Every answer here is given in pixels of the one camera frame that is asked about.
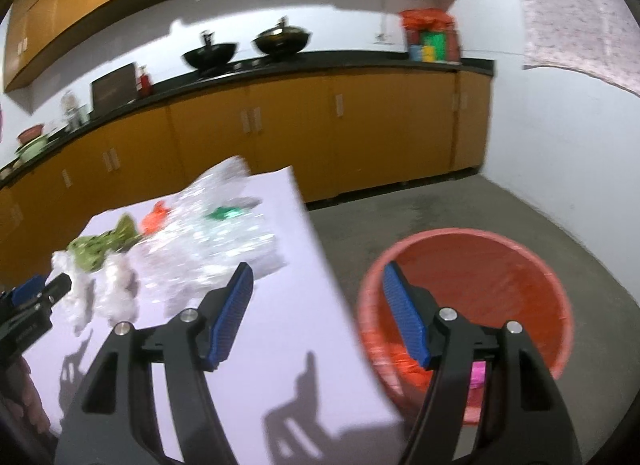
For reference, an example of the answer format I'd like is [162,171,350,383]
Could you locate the small red fire extinguisher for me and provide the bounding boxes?
[135,65,154,98]

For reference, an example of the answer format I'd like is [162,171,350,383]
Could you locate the stack of coloured cups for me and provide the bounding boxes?
[409,31,449,64]

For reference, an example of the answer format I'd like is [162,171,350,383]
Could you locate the pink wrapper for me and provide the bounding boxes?
[467,362,489,392]

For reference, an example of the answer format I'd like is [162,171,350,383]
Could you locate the black wok with lid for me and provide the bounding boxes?
[251,16,313,57]

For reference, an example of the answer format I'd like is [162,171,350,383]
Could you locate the red bowl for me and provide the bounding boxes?
[16,126,47,146]

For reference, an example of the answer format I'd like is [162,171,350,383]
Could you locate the white jar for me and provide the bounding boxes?
[60,90,89,129]

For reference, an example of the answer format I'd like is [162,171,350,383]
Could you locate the clear bubble wrap sheet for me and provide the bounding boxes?
[134,155,292,307]

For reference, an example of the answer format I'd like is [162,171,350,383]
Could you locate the red plastic bucket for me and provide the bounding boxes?
[356,228,573,428]

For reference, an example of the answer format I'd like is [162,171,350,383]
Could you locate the orange plastic bag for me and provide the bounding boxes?
[141,201,172,235]

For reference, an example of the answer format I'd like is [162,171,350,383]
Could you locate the shiny green plastic bag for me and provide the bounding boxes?
[207,204,257,222]

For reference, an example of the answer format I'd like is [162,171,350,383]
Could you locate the long yellow wall cabinet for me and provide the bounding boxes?
[2,0,174,92]

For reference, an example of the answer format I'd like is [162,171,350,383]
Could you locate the black countertop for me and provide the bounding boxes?
[0,56,496,191]

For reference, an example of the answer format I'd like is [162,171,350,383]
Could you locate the yellow base cabinets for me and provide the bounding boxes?
[0,68,494,292]

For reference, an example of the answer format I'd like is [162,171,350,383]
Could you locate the black wok with handle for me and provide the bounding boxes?
[181,31,240,71]

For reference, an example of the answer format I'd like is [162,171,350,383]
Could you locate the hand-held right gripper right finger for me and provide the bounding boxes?
[382,261,583,465]

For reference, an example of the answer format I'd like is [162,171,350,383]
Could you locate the dark rectangular board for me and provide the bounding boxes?
[90,62,139,119]

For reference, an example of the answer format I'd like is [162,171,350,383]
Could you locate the red plastic bag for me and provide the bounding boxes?
[399,8,461,64]

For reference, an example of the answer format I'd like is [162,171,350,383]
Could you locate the person's left hand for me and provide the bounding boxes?
[0,357,51,441]

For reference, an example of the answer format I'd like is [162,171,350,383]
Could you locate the pale green bowl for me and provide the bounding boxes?
[15,138,52,164]

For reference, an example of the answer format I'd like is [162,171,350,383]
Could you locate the white plastic wrap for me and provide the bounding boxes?
[95,252,142,322]
[50,250,97,335]

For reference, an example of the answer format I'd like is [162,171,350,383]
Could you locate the pink floral hanging cloth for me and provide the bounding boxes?
[505,0,640,97]

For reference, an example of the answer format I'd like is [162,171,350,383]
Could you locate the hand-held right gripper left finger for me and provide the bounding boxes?
[54,261,253,465]

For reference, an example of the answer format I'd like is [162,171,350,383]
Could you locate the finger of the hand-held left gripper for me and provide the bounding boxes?
[11,272,73,307]

